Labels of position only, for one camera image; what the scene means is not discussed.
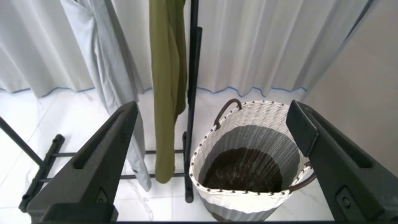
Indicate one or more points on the black clothes rack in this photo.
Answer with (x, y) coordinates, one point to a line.
(192, 77)

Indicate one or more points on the white curtain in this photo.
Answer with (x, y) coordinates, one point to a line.
(264, 46)

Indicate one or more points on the green garment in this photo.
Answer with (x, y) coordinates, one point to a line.
(166, 93)

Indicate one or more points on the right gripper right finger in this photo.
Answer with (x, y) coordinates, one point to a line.
(348, 174)

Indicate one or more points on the white laundry basket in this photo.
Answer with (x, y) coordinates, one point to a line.
(248, 115)

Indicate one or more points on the pale grey shorts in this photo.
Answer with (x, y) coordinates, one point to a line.
(105, 62)

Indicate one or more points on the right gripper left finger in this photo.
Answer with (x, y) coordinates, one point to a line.
(93, 168)

